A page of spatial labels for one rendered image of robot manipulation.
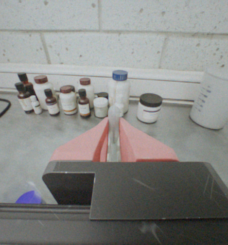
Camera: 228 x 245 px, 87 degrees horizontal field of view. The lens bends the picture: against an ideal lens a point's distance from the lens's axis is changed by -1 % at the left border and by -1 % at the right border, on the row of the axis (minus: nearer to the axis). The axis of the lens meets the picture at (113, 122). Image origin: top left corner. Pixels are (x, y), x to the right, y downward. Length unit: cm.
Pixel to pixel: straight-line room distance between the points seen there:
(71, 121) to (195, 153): 35
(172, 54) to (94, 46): 28
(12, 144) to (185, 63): 60
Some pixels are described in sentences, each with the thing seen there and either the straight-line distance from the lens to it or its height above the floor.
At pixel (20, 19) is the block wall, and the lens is 65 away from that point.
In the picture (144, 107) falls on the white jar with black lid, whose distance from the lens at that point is 38.
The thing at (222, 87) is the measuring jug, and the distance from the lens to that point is 41.
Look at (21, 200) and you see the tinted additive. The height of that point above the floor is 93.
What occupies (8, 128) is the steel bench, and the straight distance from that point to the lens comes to 48.
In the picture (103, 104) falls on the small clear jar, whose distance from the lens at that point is 38.
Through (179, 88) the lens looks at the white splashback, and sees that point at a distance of 53.
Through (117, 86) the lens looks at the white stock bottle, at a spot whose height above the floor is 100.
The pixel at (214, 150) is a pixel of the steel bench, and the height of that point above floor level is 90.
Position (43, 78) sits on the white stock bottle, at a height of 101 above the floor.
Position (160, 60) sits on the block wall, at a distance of 53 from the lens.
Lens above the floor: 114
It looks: 38 degrees down
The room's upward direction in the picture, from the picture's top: 1 degrees clockwise
